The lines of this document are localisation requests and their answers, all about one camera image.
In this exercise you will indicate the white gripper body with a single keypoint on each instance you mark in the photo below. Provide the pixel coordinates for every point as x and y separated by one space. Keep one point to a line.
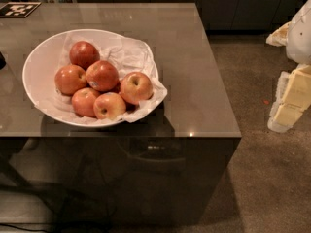
299 38

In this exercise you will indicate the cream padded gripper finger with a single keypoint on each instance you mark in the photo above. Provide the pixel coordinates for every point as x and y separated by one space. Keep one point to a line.
293 98
279 37

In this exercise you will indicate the red apple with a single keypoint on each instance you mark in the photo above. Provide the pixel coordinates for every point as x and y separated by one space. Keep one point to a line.
102 76
83 54
69 79
83 100

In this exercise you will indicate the yellow-red apple right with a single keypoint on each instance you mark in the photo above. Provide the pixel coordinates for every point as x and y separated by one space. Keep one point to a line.
136 87

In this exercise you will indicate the yellow-red apple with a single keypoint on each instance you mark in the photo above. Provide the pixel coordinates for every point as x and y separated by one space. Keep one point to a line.
136 87
109 105

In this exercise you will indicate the yellow-red apple front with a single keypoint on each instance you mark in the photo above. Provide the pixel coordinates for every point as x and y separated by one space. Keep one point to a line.
109 105

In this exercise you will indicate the white ceramic bowl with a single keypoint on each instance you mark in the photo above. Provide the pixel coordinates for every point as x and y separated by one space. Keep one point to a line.
39 78

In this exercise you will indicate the red apple back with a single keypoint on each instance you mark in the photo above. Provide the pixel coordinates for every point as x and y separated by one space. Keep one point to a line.
83 54

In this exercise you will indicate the white paper liner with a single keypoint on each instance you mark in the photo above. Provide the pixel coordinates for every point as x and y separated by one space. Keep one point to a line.
129 55

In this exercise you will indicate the black white marker tag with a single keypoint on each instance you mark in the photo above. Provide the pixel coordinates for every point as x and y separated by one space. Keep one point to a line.
18 9

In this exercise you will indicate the dark object at left edge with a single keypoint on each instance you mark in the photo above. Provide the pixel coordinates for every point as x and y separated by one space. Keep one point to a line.
2 61

